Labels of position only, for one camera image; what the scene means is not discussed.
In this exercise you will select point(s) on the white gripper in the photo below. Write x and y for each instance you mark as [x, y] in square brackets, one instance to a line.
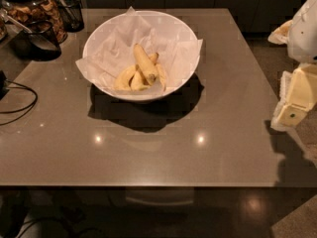
[304, 34]

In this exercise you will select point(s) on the white bowl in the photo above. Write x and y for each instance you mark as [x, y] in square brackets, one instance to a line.
[178, 33]

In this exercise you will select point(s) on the left curved yellow banana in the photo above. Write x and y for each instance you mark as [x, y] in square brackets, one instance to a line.
[122, 82]

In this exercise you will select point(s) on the black mesh pen holder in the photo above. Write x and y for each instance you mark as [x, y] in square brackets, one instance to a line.
[70, 12]

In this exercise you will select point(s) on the black mesh cup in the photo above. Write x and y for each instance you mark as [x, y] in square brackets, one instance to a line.
[40, 45]

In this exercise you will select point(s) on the glass jar with snacks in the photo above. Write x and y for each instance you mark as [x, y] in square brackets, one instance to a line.
[29, 11]

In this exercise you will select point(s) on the metal spoon handle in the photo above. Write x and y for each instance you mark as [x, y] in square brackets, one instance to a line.
[7, 18]

